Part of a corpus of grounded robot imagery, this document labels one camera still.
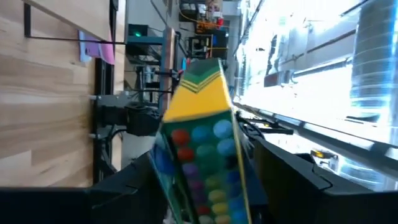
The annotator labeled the cluttered storage rack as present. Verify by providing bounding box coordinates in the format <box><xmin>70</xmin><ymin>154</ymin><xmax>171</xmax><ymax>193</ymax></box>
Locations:
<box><xmin>179</xmin><ymin>0</ymin><xmax>230</xmax><ymax>60</ymax></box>

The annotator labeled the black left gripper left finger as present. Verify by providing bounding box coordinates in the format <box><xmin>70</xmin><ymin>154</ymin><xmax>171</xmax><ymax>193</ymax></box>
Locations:
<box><xmin>0</xmin><ymin>152</ymin><xmax>175</xmax><ymax>224</ymax></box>

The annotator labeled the black device green light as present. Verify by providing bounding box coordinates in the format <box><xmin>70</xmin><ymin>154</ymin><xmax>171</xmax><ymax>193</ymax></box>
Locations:
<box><xmin>127</xmin><ymin>23</ymin><xmax>149</xmax><ymax>38</ymax></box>

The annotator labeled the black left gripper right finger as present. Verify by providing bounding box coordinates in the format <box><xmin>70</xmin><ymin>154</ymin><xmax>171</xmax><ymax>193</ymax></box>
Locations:
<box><xmin>252</xmin><ymin>136</ymin><xmax>398</xmax><ymax>224</ymax></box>

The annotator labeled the blue-grey metal cart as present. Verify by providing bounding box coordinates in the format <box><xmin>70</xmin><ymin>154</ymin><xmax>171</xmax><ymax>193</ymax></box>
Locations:
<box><xmin>126</xmin><ymin>26</ymin><xmax>178</xmax><ymax>114</ymax></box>

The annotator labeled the green yellow crayon box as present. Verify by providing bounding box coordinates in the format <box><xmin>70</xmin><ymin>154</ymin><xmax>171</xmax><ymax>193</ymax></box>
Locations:
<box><xmin>148</xmin><ymin>57</ymin><xmax>253</xmax><ymax>224</ymax></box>

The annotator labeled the black aluminium table frame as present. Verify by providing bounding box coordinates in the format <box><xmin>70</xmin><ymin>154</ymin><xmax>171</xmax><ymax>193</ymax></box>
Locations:
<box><xmin>92</xmin><ymin>0</ymin><xmax>119</xmax><ymax>185</ymax></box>

